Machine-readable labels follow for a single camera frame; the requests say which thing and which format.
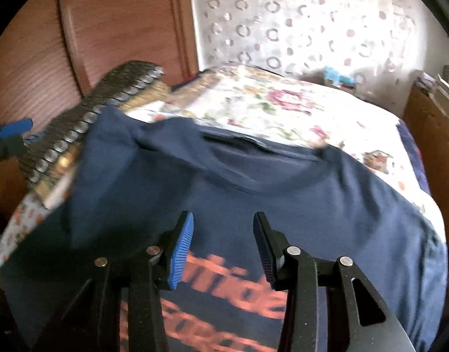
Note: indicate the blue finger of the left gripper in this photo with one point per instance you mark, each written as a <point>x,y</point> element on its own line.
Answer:
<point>17,128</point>

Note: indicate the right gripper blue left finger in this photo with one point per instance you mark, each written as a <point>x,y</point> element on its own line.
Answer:
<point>168,267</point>

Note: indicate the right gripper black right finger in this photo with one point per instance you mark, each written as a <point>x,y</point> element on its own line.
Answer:
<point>277,256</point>

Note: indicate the navy printed t-shirt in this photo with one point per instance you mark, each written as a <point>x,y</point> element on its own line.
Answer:
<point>135,179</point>

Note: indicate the black circle patterned pillow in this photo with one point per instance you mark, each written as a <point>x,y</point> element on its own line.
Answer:
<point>119,86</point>

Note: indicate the orange fruit print bedsheet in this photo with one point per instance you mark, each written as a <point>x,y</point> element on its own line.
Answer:
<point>29,214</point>

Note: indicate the wooden louvered wardrobe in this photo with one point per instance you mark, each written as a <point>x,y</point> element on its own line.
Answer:
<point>53,52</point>

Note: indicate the floral bed quilt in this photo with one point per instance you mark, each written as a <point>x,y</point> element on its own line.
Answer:
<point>285,110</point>

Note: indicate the blue item cardboard box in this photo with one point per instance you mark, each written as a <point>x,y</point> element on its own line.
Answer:
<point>332,78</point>

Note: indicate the long wooden sideboard cabinet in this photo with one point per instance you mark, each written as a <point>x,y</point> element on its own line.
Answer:
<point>430,130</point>

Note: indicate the stack of papers and boxes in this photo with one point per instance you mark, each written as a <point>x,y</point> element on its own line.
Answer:
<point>437,88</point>

